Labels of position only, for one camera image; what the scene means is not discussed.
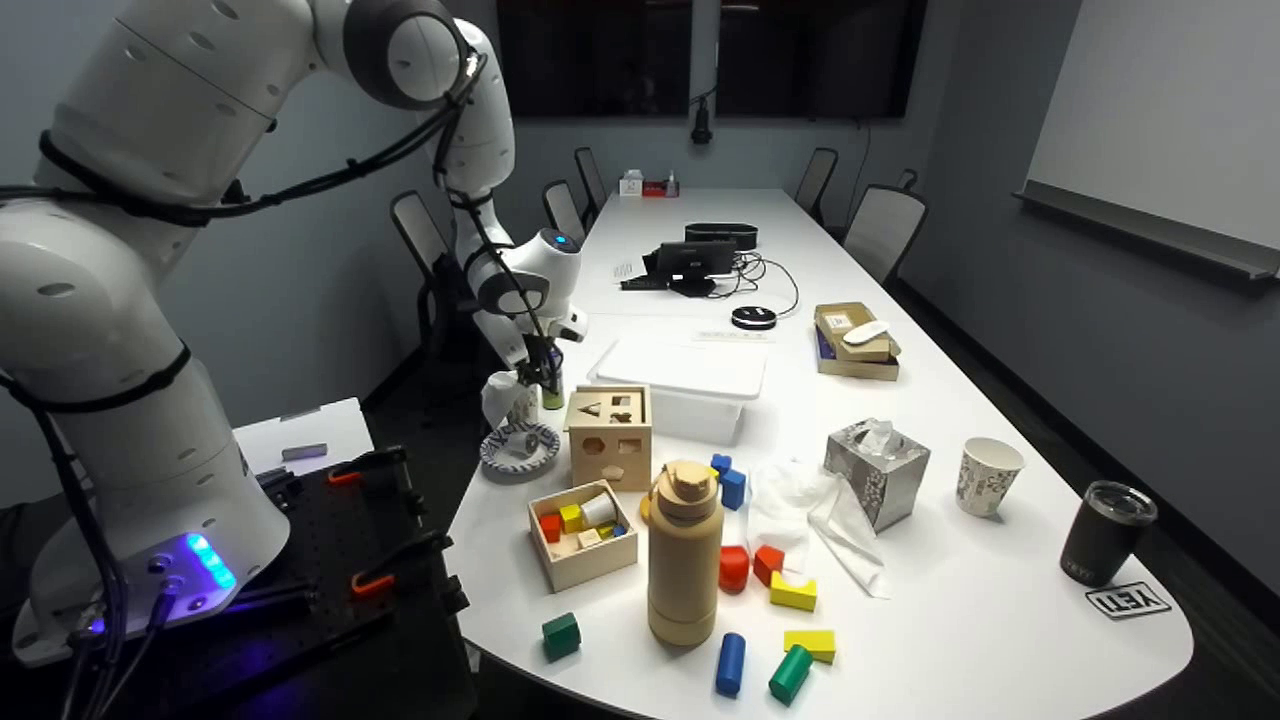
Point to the yellow block middle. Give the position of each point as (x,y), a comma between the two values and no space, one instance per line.
(793,594)

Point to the black equipment cart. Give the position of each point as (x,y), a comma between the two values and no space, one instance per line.
(357,618)

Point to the black chair left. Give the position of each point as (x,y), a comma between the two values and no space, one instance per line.
(436,294)

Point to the green block near edge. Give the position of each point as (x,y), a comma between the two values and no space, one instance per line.
(561,636)

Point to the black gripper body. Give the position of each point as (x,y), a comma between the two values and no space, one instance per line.
(541,353)

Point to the red block left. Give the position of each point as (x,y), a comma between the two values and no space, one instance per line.
(734,568)

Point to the wooden tray with blocks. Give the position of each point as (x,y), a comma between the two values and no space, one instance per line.
(582,532)

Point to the yellow block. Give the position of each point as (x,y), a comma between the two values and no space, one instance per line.
(812,642)
(793,594)

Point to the wooden shape sorter box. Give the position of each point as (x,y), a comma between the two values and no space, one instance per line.
(610,432)

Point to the crumpled white tissue pile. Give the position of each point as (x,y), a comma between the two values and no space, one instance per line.
(801,510)

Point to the blue cylinder block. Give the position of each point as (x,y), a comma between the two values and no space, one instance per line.
(731,664)

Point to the red block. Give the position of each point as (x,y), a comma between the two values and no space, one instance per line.
(734,568)
(764,561)

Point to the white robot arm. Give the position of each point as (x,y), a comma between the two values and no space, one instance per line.
(143,154)

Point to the patterned paper cup right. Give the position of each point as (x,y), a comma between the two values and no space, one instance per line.
(986,475)

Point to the yellow block front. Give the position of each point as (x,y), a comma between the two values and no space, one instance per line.
(812,642)

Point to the whiteboard on wall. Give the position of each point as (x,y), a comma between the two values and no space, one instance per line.
(1164,124)

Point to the green glue bottle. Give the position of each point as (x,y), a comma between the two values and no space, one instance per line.
(554,404)

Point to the white plastic storage bin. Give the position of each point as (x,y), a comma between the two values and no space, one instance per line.
(701,385)

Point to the black round disc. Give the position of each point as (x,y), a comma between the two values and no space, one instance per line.
(755,319)

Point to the wooden box with items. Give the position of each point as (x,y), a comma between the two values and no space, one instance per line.
(850,341)

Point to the grey chair right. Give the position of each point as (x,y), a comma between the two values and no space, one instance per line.
(882,228)

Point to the dark metal tumbler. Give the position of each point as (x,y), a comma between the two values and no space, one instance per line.
(1107,529)

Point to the black device with cables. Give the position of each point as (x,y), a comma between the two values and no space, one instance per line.
(708,262)

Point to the green long block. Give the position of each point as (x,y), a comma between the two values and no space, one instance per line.
(791,673)

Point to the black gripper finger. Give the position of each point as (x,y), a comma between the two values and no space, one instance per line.
(551,385)

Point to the tall wooden bottle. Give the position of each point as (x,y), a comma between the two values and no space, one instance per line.
(681,553)

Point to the red block right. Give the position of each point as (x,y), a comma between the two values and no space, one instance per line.
(764,561)

